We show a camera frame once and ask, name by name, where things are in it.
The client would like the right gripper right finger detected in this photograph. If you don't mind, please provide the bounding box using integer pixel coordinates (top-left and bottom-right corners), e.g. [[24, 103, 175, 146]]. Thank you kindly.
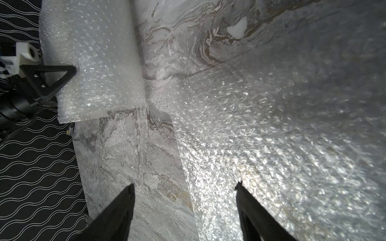
[[235, 182, 296, 241]]

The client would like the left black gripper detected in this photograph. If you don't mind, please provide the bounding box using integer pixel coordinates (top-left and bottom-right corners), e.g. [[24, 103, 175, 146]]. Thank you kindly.
[[1, 65, 77, 142]]

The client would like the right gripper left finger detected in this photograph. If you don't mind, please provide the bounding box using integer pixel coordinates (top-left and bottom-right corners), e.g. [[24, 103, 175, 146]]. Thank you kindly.
[[73, 183, 135, 241]]

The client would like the clear bubble wrap sheet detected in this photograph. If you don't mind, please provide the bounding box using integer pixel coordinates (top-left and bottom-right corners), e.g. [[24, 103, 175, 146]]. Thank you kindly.
[[149, 1, 386, 241]]

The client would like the bubble wrap roll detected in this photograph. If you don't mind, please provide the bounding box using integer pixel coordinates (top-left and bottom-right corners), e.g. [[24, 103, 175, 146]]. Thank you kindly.
[[39, 1, 146, 124]]

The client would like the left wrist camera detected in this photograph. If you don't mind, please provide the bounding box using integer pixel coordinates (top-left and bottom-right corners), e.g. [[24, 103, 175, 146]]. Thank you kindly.
[[1, 42, 41, 78]]

